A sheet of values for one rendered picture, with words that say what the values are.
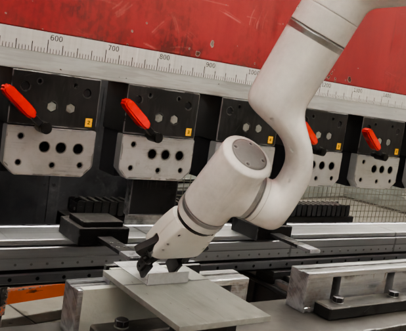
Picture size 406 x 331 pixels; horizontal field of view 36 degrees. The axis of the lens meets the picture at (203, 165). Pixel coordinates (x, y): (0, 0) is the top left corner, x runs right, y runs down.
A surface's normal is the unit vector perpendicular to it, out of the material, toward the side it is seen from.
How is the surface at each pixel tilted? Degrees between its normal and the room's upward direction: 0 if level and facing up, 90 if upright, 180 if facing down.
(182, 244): 131
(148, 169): 90
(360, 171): 90
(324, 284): 90
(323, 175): 90
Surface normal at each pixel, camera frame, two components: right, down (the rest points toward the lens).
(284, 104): 0.01, 0.37
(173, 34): 0.56, 0.18
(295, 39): -0.54, -0.02
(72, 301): -0.82, -0.05
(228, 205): 0.00, 0.71
